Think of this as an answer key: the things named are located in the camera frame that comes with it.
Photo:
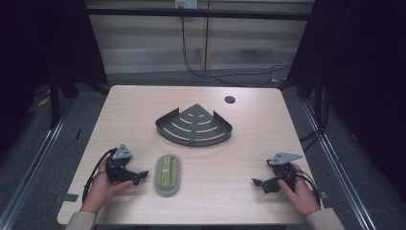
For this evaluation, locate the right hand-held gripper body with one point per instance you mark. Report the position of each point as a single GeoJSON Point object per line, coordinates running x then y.
{"type": "Point", "coordinates": [285, 172]}

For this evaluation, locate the white wall socket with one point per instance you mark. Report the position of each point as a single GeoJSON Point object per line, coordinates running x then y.
{"type": "Point", "coordinates": [186, 3]}

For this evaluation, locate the black horizontal frame bar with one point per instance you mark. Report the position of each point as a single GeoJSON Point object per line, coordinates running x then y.
{"type": "Point", "coordinates": [198, 13]}

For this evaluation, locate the grey oval soap dish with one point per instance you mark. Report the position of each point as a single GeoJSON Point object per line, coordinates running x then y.
{"type": "Point", "coordinates": [159, 188]}

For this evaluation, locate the black metal stand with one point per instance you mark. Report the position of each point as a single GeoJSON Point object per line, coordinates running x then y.
{"type": "Point", "coordinates": [55, 102]}

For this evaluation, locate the dark curtain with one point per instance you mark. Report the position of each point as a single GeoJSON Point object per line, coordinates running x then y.
{"type": "Point", "coordinates": [41, 44]}
{"type": "Point", "coordinates": [357, 64]}

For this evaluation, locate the person's left hand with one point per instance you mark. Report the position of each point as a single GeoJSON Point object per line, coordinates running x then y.
{"type": "Point", "coordinates": [100, 191]}

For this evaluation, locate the grey tape strip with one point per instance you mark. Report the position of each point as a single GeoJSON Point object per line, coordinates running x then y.
{"type": "Point", "coordinates": [67, 197]}

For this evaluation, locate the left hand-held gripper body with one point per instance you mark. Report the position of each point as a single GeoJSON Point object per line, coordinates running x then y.
{"type": "Point", "coordinates": [117, 166]}

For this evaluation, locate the yellow tape scrap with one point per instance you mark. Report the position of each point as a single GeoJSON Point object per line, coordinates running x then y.
{"type": "Point", "coordinates": [44, 101]}

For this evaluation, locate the small grey tape piece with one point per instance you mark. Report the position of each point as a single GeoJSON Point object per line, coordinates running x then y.
{"type": "Point", "coordinates": [323, 195]}

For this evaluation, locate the metal floor rail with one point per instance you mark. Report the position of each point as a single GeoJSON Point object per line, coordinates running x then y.
{"type": "Point", "coordinates": [338, 159]}
{"type": "Point", "coordinates": [32, 172]}

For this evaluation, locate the person's right hand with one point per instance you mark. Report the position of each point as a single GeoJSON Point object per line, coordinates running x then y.
{"type": "Point", "coordinates": [301, 198]}

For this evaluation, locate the green soap bar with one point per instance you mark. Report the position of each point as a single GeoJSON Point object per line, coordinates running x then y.
{"type": "Point", "coordinates": [167, 172]}

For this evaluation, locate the dark grey corner shelf rack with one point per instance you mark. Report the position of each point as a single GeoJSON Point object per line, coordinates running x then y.
{"type": "Point", "coordinates": [194, 134]}

